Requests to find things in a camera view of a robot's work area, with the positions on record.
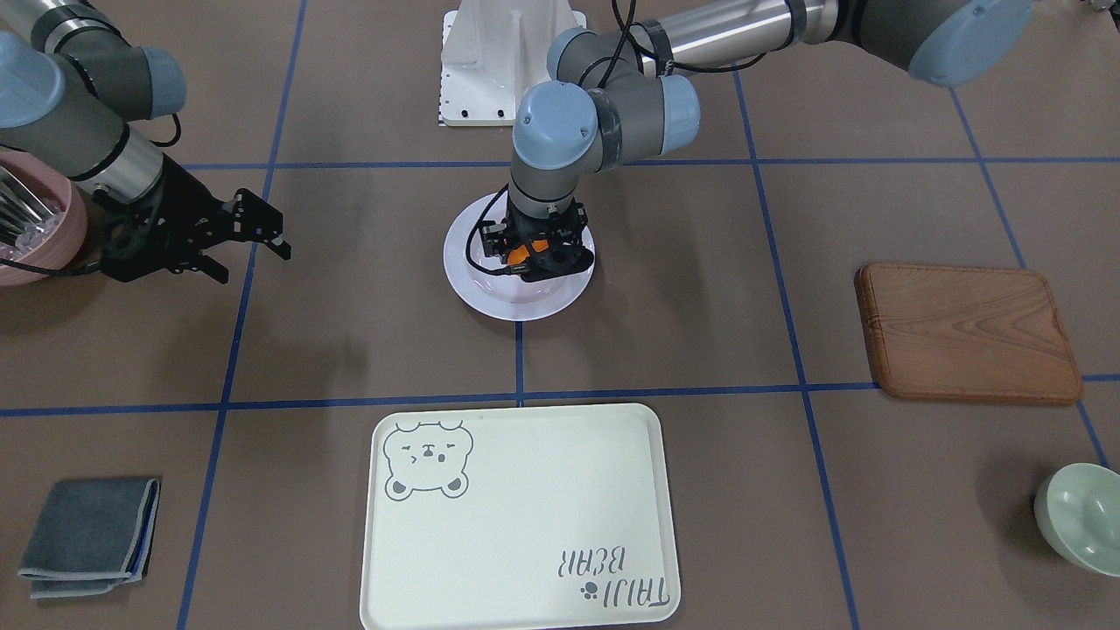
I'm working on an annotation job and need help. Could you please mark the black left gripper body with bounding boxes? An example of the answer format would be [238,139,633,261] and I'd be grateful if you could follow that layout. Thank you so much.
[477,203,595,282]

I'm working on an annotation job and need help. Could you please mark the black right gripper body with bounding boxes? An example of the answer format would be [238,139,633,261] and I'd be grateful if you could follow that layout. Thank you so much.
[93,161,291,282]

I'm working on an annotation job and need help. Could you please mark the orange fruit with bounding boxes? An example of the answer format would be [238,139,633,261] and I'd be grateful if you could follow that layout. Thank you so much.
[504,243,532,268]

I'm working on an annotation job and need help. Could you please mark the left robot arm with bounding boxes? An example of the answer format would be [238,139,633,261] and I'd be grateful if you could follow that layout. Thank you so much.
[464,1,1033,282]

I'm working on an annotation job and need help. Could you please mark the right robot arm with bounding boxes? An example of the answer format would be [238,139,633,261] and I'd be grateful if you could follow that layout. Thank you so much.
[1,1,291,284]

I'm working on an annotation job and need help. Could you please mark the cream bear tray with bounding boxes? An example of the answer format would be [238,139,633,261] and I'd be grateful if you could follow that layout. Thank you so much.
[360,404,683,629]

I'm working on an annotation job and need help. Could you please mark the white round plate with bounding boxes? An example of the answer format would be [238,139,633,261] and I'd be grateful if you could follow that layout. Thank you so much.
[444,192,596,319]

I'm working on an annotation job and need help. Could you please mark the pink bowl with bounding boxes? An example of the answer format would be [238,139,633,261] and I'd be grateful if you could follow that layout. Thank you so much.
[1,151,88,269]

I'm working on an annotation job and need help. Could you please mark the metal ice scoop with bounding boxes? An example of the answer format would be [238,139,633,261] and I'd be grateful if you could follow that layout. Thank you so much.
[1,167,64,254]

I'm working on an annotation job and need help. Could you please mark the grey folded cloth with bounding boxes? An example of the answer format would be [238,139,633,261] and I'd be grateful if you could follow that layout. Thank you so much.
[17,476,161,599]

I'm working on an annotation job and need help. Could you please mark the wooden cutting board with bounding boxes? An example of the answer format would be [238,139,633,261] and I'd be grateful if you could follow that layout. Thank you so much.
[853,262,1083,406]

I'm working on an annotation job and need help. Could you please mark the green bowl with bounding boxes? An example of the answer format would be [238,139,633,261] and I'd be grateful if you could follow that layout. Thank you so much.
[1033,463,1119,578]

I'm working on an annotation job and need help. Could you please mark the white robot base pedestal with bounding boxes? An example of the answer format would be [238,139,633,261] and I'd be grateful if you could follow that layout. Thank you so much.
[437,1,587,127]

